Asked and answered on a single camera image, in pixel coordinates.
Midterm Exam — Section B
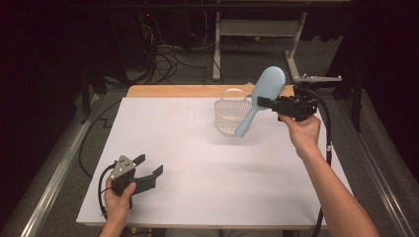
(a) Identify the wooden table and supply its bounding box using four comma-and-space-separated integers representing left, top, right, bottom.
76, 84, 353, 231

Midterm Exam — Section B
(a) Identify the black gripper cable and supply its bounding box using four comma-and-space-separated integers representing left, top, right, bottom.
97, 163, 117, 221
295, 86, 333, 237

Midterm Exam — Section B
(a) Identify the black metal stand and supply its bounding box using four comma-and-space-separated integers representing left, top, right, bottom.
79, 63, 109, 125
324, 63, 368, 133

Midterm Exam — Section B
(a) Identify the person's left hand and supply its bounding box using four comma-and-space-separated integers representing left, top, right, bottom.
104, 182, 137, 229

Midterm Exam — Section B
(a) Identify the black floor cable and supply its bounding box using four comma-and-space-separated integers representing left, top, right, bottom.
78, 99, 124, 179

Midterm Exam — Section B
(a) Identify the white metal desk frame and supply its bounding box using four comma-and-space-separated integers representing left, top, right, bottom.
211, 11, 309, 84

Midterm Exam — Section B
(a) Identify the white table mat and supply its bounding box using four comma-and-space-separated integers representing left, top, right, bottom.
76, 96, 353, 228

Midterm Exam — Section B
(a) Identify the person's right hand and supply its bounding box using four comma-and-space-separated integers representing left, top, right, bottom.
279, 113, 322, 161

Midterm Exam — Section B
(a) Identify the aluminium floor rail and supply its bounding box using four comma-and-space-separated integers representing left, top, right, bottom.
19, 94, 101, 237
335, 98, 417, 237

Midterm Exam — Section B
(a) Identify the light blue hairbrush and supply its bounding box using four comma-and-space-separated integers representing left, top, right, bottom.
234, 65, 292, 139

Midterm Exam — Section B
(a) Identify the tangle of floor cables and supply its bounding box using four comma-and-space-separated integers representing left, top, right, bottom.
131, 19, 210, 85

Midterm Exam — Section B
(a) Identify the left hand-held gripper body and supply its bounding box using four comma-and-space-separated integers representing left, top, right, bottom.
110, 154, 139, 198

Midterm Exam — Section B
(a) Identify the white mesh basket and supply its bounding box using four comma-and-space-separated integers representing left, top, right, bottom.
213, 87, 255, 136

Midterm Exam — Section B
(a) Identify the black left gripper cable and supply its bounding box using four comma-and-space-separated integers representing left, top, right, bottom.
97, 163, 117, 221

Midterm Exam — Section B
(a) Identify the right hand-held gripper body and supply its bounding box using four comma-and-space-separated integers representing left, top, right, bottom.
272, 74, 343, 123

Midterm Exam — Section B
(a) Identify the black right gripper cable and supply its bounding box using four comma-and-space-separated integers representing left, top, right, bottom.
295, 86, 333, 237

